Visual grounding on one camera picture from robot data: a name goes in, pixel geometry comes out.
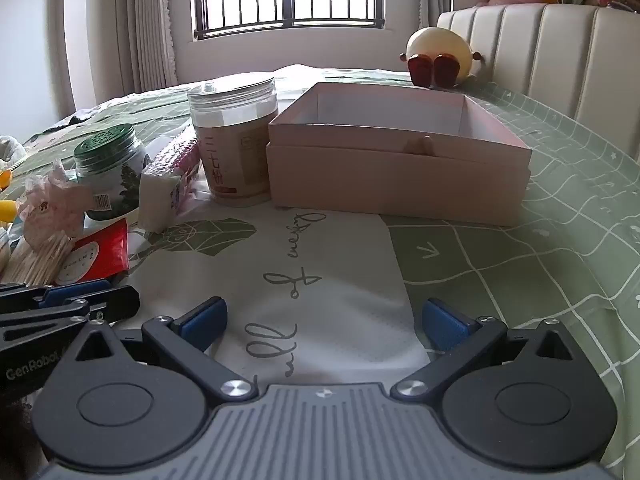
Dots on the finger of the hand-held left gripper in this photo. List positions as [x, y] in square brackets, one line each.
[112, 302]
[75, 294]

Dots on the open pink cardboard box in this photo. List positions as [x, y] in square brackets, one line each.
[400, 185]

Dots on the yellow toy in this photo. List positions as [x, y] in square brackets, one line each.
[7, 210]

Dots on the beige curtain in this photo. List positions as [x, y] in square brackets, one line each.
[130, 25]

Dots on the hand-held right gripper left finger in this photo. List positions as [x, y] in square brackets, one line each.
[202, 320]

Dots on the white pink tissue pack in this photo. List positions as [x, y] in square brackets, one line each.
[160, 195]

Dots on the cream round plush toy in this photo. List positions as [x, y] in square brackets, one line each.
[440, 42]

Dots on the red packet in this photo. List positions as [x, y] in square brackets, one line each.
[107, 250]

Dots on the bundle of wooden sticks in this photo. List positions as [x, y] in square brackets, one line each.
[35, 265]

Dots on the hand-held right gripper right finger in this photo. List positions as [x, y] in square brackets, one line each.
[444, 321]

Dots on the green checked bed sheet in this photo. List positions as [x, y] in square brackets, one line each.
[500, 270]

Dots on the green lid glass jar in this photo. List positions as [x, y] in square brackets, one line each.
[112, 180]

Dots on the clear plastic jar beige label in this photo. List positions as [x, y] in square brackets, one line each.
[232, 160]

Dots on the pink crumpled wrapper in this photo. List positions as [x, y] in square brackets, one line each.
[47, 210]

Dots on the cream padded headboard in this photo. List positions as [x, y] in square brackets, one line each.
[550, 50]

